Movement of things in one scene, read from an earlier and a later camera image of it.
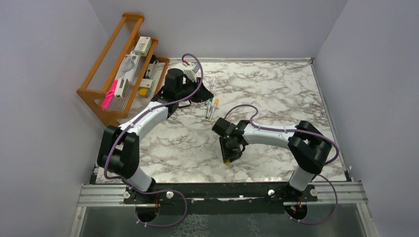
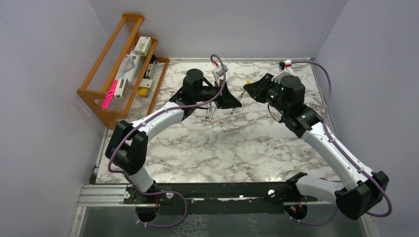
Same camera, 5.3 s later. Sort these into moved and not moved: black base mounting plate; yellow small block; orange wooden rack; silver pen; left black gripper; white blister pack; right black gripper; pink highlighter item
Moved: right black gripper; left black gripper
Not moved: silver pen; orange wooden rack; yellow small block; white blister pack; black base mounting plate; pink highlighter item
